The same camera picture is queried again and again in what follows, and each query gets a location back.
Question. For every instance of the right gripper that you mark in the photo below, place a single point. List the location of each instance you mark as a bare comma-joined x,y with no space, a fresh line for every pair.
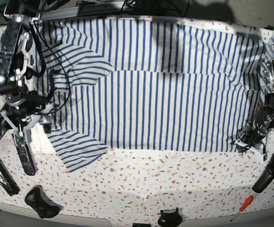
23,112

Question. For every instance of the long black bar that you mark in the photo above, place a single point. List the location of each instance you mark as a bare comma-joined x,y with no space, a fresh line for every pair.
0,170

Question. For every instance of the black handheld grip device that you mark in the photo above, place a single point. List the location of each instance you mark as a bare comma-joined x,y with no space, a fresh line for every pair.
266,177

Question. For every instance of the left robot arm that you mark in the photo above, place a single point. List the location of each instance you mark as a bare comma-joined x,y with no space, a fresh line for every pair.
264,112

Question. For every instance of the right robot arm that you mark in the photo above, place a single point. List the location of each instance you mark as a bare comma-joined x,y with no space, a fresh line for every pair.
21,58

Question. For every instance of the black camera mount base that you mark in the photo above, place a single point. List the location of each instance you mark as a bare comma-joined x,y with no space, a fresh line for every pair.
170,218

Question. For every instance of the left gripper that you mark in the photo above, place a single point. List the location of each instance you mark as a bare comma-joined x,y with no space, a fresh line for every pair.
250,139

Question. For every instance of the black TV remote control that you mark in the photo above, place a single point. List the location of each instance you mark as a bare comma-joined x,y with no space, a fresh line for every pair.
24,153

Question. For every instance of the black game controller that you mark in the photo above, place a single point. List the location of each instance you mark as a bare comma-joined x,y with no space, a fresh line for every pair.
40,203

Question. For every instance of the red handled screwdriver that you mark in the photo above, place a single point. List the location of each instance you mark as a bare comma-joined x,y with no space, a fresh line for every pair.
246,203

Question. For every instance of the blue white striped t-shirt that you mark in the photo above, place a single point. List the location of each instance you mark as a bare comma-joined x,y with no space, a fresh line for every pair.
139,84

